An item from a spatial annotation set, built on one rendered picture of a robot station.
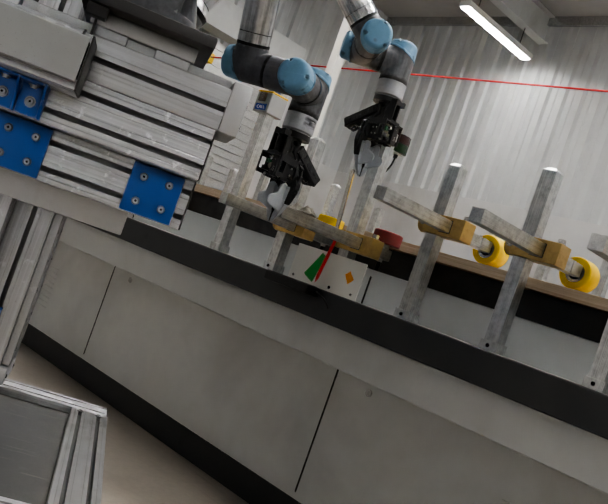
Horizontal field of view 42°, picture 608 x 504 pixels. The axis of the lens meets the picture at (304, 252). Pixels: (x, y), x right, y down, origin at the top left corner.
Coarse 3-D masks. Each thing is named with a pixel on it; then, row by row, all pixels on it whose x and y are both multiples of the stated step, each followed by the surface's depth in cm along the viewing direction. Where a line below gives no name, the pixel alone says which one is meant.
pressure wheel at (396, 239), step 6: (378, 228) 214; (378, 234) 213; (384, 234) 212; (390, 234) 212; (396, 234) 212; (384, 240) 212; (390, 240) 212; (396, 240) 212; (384, 246) 214; (390, 246) 217; (396, 246) 213; (378, 264) 215
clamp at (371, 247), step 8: (352, 232) 209; (368, 240) 205; (376, 240) 205; (344, 248) 210; (352, 248) 208; (360, 248) 206; (368, 248) 204; (376, 248) 206; (368, 256) 204; (376, 256) 206
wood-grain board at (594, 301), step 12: (204, 192) 286; (216, 192) 281; (228, 192) 277; (312, 216) 247; (408, 252) 219; (444, 264) 212; (456, 264) 208; (468, 264) 205; (480, 264) 203; (492, 276) 200; (504, 276) 197; (528, 288) 192; (540, 288) 190; (552, 288) 188; (564, 288) 186; (564, 300) 190; (576, 300) 184; (588, 300) 182; (600, 300) 180
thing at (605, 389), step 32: (128, 224) 277; (192, 256) 249; (224, 256) 239; (256, 288) 226; (288, 288) 218; (320, 320) 207; (352, 320) 200; (384, 320) 193; (416, 320) 194; (416, 352) 185; (448, 352) 179; (480, 352) 174; (480, 384) 172; (512, 384) 167; (544, 384) 162; (576, 384) 158; (576, 416) 156
